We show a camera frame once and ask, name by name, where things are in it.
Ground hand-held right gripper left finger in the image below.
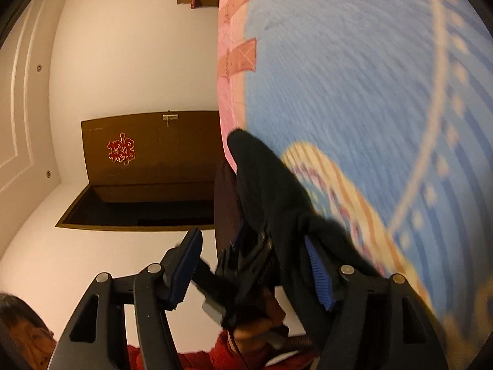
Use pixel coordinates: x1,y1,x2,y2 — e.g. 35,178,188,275
48,228,203,370

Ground person's left forearm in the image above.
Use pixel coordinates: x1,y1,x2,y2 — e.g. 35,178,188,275
127,331,314,370

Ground blue patterned bed sheet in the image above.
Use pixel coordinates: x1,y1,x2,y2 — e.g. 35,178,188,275
216,0,493,355

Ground dark maroon cloth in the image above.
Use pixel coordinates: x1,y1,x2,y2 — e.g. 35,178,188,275
214,160,245,263

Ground person's head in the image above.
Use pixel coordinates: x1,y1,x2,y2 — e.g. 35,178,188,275
0,293,56,370

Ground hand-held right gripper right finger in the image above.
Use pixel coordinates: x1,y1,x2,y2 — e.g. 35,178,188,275
304,235,449,370

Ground brown wooden door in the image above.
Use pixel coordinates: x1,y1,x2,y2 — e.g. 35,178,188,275
56,110,226,232

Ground person's left hand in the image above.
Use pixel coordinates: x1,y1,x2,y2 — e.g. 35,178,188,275
230,289,287,343

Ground red paper door decoration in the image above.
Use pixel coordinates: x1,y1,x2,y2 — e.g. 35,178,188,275
107,133,136,163

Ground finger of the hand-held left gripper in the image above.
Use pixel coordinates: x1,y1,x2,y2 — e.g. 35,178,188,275
231,224,252,256

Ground black pants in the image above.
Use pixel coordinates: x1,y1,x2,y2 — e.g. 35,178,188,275
227,128,388,355

